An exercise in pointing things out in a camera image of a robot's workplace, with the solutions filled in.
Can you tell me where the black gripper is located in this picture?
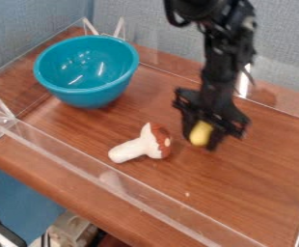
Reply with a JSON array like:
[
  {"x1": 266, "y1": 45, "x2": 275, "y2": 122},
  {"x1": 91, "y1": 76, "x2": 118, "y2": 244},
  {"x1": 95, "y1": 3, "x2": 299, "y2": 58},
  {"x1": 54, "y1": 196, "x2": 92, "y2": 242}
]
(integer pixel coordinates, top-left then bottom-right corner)
[{"x1": 173, "y1": 70, "x2": 250, "y2": 151}]

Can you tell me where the yellow toy squash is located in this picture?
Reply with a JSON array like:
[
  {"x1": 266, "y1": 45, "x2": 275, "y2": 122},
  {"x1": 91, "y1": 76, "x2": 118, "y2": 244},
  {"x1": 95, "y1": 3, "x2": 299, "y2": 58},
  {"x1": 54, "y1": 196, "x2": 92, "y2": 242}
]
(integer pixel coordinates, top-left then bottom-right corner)
[{"x1": 190, "y1": 121, "x2": 213, "y2": 147}]

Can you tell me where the blue plastic bowl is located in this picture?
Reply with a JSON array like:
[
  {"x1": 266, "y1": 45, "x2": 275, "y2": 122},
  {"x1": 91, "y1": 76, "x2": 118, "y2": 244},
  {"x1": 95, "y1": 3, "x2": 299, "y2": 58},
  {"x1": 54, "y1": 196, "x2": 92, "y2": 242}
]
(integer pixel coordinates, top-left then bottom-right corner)
[{"x1": 34, "y1": 36, "x2": 139, "y2": 109}]

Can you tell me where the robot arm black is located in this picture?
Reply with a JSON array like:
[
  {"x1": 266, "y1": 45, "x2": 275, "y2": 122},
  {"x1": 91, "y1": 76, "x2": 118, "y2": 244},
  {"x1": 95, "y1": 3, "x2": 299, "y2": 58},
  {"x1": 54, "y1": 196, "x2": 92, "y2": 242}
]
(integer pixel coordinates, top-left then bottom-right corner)
[{"x1": 165, "y1": 0, "x2": 257, "y2": 151}]

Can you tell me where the white object under table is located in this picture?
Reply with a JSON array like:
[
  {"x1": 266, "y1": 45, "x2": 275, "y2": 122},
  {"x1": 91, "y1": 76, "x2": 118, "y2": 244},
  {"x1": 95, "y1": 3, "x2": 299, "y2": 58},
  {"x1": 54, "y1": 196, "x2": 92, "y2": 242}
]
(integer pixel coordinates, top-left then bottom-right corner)
[{"x1": 28, "y1": 211, "x2": 98, "y2": 247}]

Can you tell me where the toy mushroom red cap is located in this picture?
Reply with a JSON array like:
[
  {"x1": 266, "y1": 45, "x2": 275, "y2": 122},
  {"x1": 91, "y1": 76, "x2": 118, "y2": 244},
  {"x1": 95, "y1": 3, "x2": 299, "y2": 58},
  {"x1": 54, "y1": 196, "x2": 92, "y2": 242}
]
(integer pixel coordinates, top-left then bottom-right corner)
[{"x1": 108, "y1": 123, "x2": 171, "y2": 163}]

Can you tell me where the clear acrylic back barrier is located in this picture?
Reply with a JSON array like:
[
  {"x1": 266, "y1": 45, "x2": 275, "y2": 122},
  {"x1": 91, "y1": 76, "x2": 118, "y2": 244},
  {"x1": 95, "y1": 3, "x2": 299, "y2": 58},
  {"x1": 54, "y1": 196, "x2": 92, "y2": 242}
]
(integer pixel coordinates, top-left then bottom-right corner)
[{"x1": 80, "y1": 16, "x2": 299, "y2": 124}]

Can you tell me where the clear acrylic barrier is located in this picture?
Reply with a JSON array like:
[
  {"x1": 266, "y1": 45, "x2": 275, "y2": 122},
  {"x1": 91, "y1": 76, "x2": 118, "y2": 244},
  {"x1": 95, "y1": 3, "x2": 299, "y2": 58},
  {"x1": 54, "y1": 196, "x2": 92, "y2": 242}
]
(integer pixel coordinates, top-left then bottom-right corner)
[
  {"x1": 0, "y1": 99, "x2": 266, "y2": 247},
  {"x1": 80, "y1": 16, "x2": 299, "y2": 124}
]

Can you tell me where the clear acrylic front barrier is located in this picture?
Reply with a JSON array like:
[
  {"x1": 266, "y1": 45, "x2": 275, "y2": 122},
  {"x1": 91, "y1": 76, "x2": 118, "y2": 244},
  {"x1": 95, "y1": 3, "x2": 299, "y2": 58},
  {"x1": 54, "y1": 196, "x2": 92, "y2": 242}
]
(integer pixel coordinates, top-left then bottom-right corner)
[{"x1": 0, "y1": 99, "x2": 266, "y2": 247}]

